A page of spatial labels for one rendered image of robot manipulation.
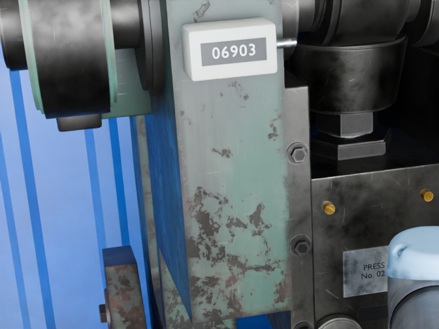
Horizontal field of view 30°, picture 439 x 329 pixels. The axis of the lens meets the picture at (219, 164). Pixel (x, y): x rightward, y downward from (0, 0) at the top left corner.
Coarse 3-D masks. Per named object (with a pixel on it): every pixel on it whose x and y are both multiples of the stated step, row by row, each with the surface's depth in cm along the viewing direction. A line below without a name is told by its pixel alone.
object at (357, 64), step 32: (352, 0) 73; (384, 0) 74; (320, 32) 79; (352, 32) 76; (384, 32) 77; (320, 64) 79; (352, 64) 78; (384, 64) 79; (320, 96) 81; (352, 96) 80; (384, 96) 81; (320, 128) 85; (352, 128) 83
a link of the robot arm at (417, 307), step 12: (432, 288) 63; (408, 300) 63; (420, 300) 62; (432, 300) 61; (396, 312) 64; (408, 312) 61; (420, 312) 60; (432, 312) 60; (396, 324) 62; (408, 324) 60; (420, 324) 59; (432, 324) 58
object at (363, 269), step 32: (384, 128) 86; (320, 160) 83; (352, 160) 82; (384, 160) 82; (416, 160) 81; (320, 192) 78; (352, 192) 79; (384, 192) 80; (416, 192) 80; (320, 224) 79; (352, 224) 80; (384, 224) 81; (416, 224) 81; (320, 256) 80; (352, 256) 81; (384, 256) 82; (320, 288) 82; (352, 288) 82; (384, 288) 83; (320, 320) 83; (352, 320) 82; (384, 320) 84
